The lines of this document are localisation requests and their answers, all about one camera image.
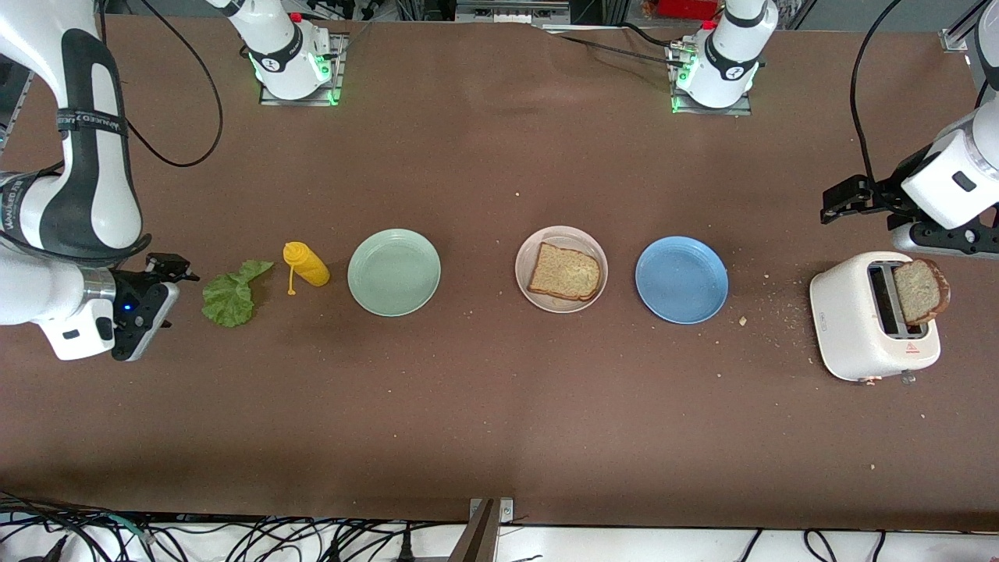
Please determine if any green lettuce leaf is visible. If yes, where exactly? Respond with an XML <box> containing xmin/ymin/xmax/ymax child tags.
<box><xmin>201</xmin><ymin>259</ymin><xmax>276</xmax><ymax>329</ymax></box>

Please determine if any yellow mustard squeeze bottle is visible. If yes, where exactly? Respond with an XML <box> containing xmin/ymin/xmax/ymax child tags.
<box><xmin>283</xmin><ymin>241</ymin><xmax>331</xmax><ymax>297</ymax></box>

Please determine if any brown bread slice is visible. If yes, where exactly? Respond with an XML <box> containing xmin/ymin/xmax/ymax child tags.
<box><xmin>527</xmin><ymin>242</ymin><xmax>603</xmax><ymax>303</ymax></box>
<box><xmin>893</xmin><ymin>258</ymin><xmax>951</xmax><ymax>326</ymax></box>

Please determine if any blue plate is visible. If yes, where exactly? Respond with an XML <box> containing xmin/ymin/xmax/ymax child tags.
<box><xmin>635</xmin><ymin>236</ymin><xmax>730</xmax><ymax>325</ymax></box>

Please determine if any light green plate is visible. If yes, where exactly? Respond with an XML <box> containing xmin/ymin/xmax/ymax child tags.
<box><xmin>347</xmin><ymin>228</ymin><xmax>443</xmax><ymax>318</ymax></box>

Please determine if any beige plate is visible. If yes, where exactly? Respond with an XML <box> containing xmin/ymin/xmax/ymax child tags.
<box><xmin>514</xmin><ymin>226</ymin><xmax>610</xmax><ymax>315</ymax></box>

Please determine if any white toaster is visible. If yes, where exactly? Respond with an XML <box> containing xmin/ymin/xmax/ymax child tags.
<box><xmin>809</xmin><ymin>251</ymin><xmax>942</xmax><ymax>385</ymax></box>

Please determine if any red background object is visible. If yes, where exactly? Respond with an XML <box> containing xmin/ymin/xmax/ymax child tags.
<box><xmin>654</xmin><ymin>0</ymin><xmax>723</xmax><ymax>21</ymax></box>

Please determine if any dark grey metal beam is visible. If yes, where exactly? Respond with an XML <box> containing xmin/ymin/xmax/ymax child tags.
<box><xmin>446</xmin><ymin>500</ymin><xmax>500</xmax><ymax>562</ymax></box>

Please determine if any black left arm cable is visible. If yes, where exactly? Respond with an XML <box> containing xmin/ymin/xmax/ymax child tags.
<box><xmin>851</xmin><ymin>0</ymin><xmax>906</xmax><ymax>184</ymax></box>

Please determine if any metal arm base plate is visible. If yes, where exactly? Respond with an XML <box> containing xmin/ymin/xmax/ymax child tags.
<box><xmin>259</xmin><ymin>31</ymin><xmax>345</xmax><ymax>108</ymax></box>
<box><xmin>670</xmin><ymin>43</ymin><xmax>754</xmax><ymax>116</ymax></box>

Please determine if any aluminium frame profile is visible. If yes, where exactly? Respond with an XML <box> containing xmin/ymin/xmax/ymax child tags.
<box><xmin>939</xmin><ymin>0</ymin><xmax>992</xmax><ymax>54</ymax></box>

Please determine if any black base cable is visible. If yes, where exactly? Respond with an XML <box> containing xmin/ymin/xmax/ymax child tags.
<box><xmin>539</xmin><ymin>22</ymin><xmax>691</xmax><ymax>69</ymax></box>

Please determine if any grey metal background frame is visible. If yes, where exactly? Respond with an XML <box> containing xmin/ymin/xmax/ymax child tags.
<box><xmin>454</xmin><ymin>0</ymin><xmax>572</xmax><ymax>26</ymax></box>

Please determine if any silver metal bracket plate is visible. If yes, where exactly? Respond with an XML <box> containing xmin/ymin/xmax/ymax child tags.
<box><xmin>470</xmin><ymin>497</ymin><xmax>515</xmax><ymax>525</ymax></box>

